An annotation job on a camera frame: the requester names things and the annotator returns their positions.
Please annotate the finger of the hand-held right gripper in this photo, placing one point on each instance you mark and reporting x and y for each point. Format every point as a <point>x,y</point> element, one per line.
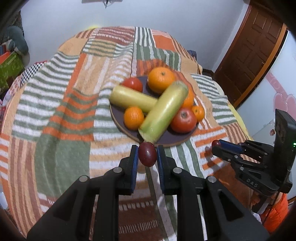
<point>229,144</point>
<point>225,154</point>

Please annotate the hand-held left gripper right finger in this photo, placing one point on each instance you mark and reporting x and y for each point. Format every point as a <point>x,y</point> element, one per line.
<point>160,163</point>

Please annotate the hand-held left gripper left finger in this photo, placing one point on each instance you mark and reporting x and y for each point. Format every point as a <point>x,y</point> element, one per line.
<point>134,163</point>

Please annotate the purple plate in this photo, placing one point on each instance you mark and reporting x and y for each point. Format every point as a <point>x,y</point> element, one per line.
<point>172,138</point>

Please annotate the small tangerine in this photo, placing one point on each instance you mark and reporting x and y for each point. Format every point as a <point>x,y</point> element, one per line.
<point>133,117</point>
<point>198,112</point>

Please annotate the red tomato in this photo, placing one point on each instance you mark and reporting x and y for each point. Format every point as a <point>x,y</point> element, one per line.
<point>183,119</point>
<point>133,83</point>

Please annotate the yellow corn cob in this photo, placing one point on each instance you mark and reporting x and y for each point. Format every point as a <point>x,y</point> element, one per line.
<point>131,99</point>
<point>164,112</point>

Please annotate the large orange with sticker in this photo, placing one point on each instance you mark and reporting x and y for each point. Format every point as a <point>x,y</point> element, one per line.
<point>189,100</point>

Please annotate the white wardrobe with pink hearts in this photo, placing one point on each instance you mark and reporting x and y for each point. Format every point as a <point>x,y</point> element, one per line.
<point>272,97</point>

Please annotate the person's orange clothing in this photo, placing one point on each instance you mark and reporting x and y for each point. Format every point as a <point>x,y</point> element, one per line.
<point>277,213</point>

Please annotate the striped patchwork blanket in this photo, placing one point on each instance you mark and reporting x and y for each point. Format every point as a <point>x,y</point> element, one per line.
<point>64,111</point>

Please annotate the brown wooden door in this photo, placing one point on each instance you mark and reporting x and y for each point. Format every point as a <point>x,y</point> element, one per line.
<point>252,51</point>

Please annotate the black and white checkered cloth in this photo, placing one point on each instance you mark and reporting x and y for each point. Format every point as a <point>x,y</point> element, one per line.
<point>31,70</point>

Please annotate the green storage box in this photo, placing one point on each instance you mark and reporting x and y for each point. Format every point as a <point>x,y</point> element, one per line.
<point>10,69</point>

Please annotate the grey plush toy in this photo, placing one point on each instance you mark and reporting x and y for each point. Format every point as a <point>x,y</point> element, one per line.
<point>17,39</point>

